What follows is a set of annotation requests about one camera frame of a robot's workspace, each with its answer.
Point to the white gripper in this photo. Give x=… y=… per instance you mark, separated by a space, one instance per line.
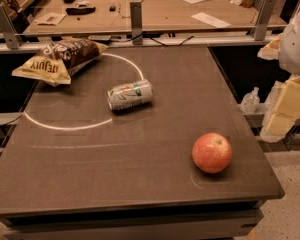
x=296 y=47

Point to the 7up soda can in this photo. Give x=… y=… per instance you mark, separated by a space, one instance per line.
x=130 y=95

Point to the clear plastic bottle left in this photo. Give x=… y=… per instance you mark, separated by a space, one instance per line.
x=250 y=101

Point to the white paper sheet near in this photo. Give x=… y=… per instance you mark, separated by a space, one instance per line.
x=210 y=20

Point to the red apple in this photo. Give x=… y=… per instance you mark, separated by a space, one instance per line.
x=212 y=153

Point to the small black block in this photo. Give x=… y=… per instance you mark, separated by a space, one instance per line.
x=112 y=8

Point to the black tool on back table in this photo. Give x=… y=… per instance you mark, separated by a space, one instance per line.
x=80 y=10

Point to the brown yellow chip bag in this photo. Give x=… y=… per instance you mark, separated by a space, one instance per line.
x=60 y=60

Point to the tan envelope on table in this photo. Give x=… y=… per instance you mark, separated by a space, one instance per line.
x=50 y=19

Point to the right metal bracket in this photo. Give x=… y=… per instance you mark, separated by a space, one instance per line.
x=265 y=12

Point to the metal bracket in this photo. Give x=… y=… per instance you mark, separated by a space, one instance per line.
x=265 y=12
x=136 y=22
x=12 y=40

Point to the middle metal bracket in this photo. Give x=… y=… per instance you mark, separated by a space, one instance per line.
x=136 y=22

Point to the left metal bracket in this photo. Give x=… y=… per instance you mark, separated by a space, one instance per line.
x=12 y=40

